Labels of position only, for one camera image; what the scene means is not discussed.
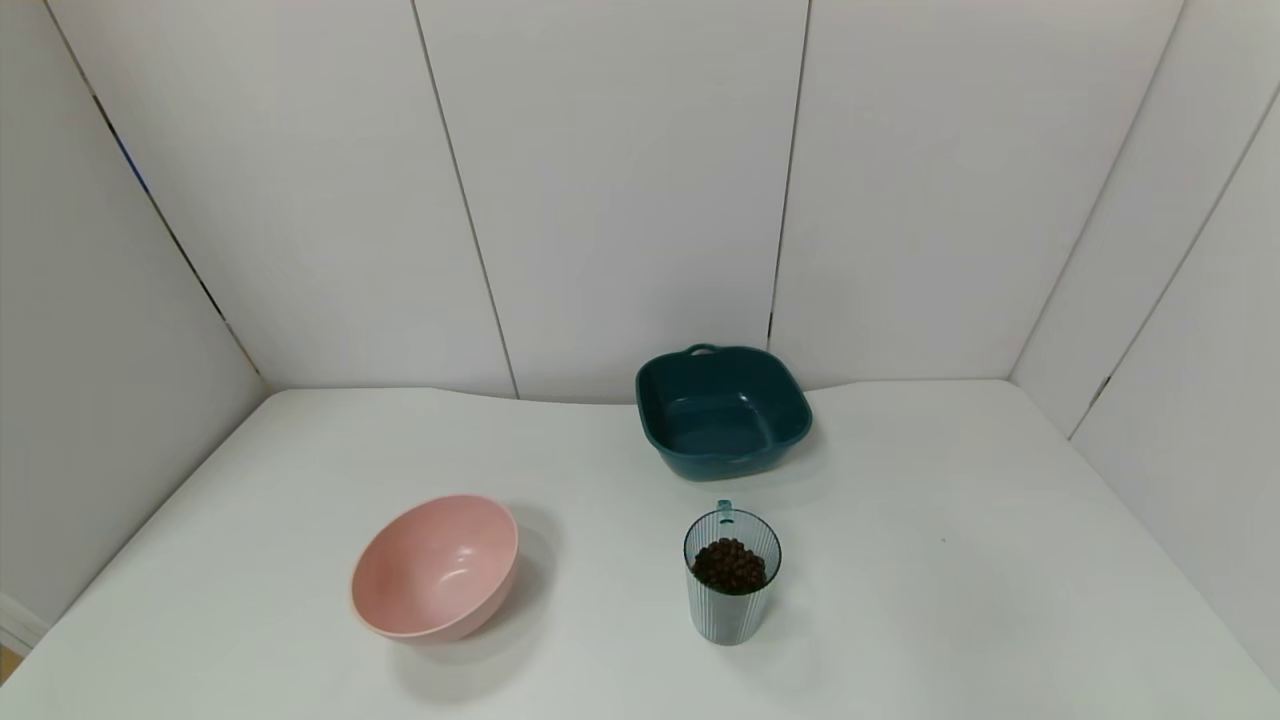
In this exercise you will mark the ribbed clear blue cup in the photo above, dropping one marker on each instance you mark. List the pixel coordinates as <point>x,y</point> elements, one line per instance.
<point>725,615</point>

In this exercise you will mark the teal square bowl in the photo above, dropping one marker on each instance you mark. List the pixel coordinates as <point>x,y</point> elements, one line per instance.
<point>720,425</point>

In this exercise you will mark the brown solid pieces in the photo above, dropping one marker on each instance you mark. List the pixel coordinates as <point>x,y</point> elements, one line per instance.
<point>730,566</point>

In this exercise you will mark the pink round bowl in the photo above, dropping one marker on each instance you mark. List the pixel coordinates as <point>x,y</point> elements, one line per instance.
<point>430,570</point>

